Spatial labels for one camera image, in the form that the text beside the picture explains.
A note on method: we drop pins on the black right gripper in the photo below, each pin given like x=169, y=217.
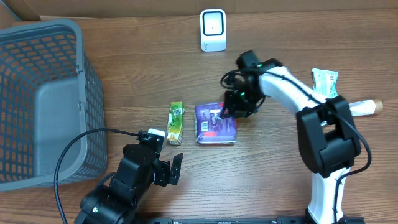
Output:
x=238, y=111

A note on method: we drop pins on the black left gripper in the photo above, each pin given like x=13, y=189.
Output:
x=166, y=178

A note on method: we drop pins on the green yellow snack packet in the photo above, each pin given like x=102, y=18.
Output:
x=175, y=123

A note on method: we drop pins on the purple Carefree pad packet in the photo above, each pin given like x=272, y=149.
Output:
x=211, y=127

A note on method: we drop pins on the teal tissue packet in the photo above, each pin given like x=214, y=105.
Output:
x=324, y=82

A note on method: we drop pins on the white tube gold cap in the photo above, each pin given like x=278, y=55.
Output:
x=366, y=107

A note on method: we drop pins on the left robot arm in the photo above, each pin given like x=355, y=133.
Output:
x=114, y=200

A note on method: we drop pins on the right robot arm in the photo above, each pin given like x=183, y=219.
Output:
x=329, y=144

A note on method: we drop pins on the white barcode scanner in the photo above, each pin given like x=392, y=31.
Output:
x=213, y=33

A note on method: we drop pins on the grey plastic shopping basket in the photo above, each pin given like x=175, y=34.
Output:
x=52, y=107

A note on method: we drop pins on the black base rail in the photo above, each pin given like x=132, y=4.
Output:
x=278, y=220

